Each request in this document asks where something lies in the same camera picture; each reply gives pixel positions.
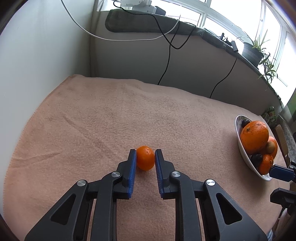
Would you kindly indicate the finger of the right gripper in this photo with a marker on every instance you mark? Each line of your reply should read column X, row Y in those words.
column 282, row 173
column 283, row 197

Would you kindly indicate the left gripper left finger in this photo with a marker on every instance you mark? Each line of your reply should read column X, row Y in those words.
column 87, row 211

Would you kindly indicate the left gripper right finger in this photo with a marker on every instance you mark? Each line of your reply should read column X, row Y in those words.
column 204, row 210

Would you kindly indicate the small mandarin with stem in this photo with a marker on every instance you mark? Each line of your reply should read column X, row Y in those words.
column 266, row 164

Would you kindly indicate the brown longan fruit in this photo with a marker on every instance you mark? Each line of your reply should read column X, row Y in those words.
column 270, row 148

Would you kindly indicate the dark red cherry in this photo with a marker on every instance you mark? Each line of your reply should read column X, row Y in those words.
column 245, row 122
column 256, row 160

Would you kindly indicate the large smooth orange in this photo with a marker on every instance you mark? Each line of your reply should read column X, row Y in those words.
column 273, row 139

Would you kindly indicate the large rough orange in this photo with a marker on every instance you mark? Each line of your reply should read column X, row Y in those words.
column 254, row 137

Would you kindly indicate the small orange kumquat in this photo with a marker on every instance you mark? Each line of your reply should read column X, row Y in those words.
column 145, row 158

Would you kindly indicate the potted spider plant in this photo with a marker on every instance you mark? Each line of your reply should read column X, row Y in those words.
column 258, row 56

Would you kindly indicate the black clip device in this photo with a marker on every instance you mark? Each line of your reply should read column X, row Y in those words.
column 230, row 43

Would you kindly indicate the green windowsill mat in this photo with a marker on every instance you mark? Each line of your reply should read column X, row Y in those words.
column 161, row 50

